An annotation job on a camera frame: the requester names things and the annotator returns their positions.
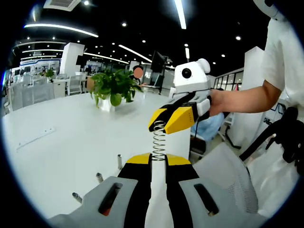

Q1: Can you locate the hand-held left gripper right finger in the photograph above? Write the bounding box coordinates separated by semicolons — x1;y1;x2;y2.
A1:
164;153;269;228

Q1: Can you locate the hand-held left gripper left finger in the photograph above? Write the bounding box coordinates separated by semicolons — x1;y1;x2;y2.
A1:
48;152;153;228

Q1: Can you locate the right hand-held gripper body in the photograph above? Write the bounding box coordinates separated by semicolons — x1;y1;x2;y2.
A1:
168;58;212;122

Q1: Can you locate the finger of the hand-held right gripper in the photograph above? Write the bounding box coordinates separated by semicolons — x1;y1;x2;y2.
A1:
163;102;200;135
148;93;196;133

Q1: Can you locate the silver coil spring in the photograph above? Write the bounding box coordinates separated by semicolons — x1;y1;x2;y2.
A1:
152;120;166;162

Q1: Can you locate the person's right forearm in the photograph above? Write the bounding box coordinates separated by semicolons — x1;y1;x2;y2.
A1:
223;80;285;114

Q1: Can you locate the black monitor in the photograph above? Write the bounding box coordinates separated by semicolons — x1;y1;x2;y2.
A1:
150;50;169;72

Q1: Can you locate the green potted plant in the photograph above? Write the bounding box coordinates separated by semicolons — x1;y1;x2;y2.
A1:
88;68;143;113

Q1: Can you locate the white mesh chair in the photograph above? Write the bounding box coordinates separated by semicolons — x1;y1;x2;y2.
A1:
191;142;260;214

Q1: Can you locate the white office chair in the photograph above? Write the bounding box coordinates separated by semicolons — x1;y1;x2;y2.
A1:
66;74;83;96

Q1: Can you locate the person's body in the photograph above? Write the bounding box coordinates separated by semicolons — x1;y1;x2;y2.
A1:
246;18;304;220

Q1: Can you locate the white headset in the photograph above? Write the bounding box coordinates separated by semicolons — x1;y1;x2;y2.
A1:
252;0;286;22

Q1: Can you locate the black worn strap device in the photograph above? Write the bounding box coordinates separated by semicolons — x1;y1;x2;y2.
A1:
238;106;304;176

